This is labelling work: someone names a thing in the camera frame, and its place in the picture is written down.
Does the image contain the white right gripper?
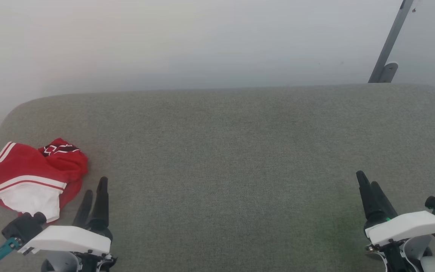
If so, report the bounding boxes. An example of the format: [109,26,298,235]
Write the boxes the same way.
[356,170,435,247]

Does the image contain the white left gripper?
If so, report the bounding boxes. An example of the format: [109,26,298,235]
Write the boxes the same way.
[18,176,113,255]

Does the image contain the red white basketball jersey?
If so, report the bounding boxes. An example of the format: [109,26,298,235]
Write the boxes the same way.
[0,138,89,223]

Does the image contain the grey slanted metal bar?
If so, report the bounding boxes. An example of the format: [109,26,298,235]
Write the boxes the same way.
[368,0,415,83]

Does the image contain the teal cable connector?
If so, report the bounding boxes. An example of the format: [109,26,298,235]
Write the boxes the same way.
[0,237,22,267]

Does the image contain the grey round metal bracket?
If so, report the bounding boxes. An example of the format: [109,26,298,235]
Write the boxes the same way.
[378,62,399,83]

